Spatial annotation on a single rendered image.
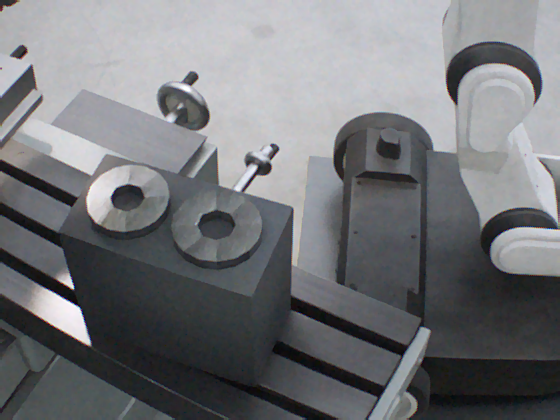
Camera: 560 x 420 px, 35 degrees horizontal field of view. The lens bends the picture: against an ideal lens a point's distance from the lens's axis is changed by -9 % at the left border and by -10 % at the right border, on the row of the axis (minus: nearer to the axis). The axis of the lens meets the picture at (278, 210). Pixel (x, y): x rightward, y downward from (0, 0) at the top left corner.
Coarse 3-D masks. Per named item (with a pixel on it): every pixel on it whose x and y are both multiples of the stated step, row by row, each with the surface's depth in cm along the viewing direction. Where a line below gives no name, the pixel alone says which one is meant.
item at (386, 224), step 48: (384, 144) 166; (384, 192) 166; (432, 192) 169; (384, 240) 159; (432, 240) 162; (384, 288) 150; (432, 288) 155; (480, 288) 155; (528, 288) 155; (432, 336) 149; (480, 336) 149; (528, 336) 149; (432, 384) 154; (480, 384) 153; (528, 384) 152
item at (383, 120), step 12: (360, 120) 178; (372, 120) 176; (384, 120) 176; (396, 120) 176; (408, 120) 177; (348, 132) 178; (420, 132) 177; (336, 144) 181; (432, 144) 181; (336, 156) 182; (336, 168) 184
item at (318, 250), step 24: (312, 168) 195; (312, 192) 191; (336, 192) 191; (312, 216) 187; (336, 216) 187; (312, 240) 183; (336, 240) 183; (312, 264) 179; (336, 264) 179; (432, 408) 159; (456, 408) 159; (480, 408) 158; (504, 408) 158; (528, 408) 158; (552, 408) 158
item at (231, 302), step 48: (96, 192) 96; (144, 192) 96; (192, 192) 98; (240, 192) 98; (96, 240) 94; (144, 240) 94; (192, 240) 92; (240, 240) 93; (288, 240) 99; (96, 288) 100; (144, 288) 96; (192, 288) 93; (240, 288) 91; (288, 288) 106; (144, 336) 104; (192, 336) 100; (240, 336) 96
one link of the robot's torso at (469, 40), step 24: (456, 0) 119; (480, 0) 113; (504, 0) 112; (528, 0) 111; (456, 24) 120; (480, 24) 116; (504, 24) 115; (528, 24) 114; (456, 48) 120; (480, 48) 118; (504, 48) 117; (528, 48) 118; (456, 72) 121; (528, 72) 118; (456, 96) 124
